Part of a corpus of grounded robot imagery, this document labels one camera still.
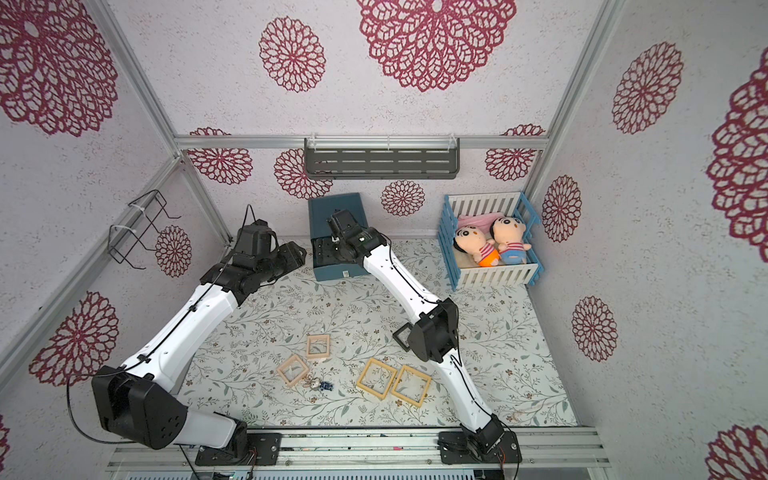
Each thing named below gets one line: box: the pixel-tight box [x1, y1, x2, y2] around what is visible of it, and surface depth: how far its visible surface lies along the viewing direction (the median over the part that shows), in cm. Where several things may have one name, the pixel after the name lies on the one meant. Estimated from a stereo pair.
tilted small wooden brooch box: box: [277, 354, 309, 387], surface depth 88 cm
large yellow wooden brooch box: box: [356, 358, 398, 399], surface depth 87 cm
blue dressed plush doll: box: [490, 216, 532, 264], surface depth 104 cm
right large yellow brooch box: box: [391, 365, 433, 408], surface depth 85 cm
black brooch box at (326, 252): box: [311, 237, 347, 268], surface depth 80 cm
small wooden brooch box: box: [306, 334, 330, 359], surface depth 93 cm
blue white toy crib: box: [437, 191, 545, 292], surface depth 105 cm
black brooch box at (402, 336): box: [392, 322, 413, 352], surface depth 96 cm
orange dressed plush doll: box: [453, 225, 500, 267], surface depth 105 cm
